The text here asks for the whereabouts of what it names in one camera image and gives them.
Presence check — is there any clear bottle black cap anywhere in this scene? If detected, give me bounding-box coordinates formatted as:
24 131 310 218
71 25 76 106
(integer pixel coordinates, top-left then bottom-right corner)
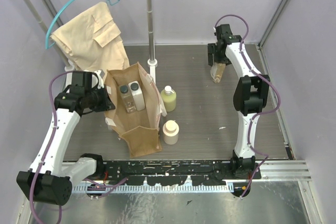
118 85 136 113

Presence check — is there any amber bottle white cap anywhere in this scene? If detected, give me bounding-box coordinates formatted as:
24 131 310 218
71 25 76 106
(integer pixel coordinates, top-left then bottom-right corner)
210 63 226 83

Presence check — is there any beige bottle wide cap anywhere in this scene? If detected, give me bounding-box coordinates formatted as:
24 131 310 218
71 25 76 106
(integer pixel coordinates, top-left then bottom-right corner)
163 120 179 145

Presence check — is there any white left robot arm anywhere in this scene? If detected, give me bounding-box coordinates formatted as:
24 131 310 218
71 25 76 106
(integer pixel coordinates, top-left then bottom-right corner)
16 70 115 206

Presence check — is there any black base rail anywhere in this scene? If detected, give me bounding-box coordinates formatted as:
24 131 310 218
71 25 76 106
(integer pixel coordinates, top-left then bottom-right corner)
88 159 253 186

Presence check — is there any white bottle black cap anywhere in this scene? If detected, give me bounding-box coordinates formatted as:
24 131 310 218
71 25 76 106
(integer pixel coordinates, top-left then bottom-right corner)
128 81 145 111

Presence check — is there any green pump lotion bottle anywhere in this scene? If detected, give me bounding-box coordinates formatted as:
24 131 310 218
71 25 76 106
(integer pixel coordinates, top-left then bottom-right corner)
161 86 177 112

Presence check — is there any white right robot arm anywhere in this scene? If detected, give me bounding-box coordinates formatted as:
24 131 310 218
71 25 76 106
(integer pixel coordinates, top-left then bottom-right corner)
207 24 270 179

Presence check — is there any beige cloth garment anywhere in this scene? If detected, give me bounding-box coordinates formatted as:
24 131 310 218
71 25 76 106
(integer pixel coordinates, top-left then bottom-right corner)
50 2 130 72

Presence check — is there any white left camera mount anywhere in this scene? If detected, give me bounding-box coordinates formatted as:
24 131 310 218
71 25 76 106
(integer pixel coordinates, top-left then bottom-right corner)
92 70 104 89

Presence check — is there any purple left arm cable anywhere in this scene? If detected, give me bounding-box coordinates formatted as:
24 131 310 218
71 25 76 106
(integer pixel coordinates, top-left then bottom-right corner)
28 70 89 224

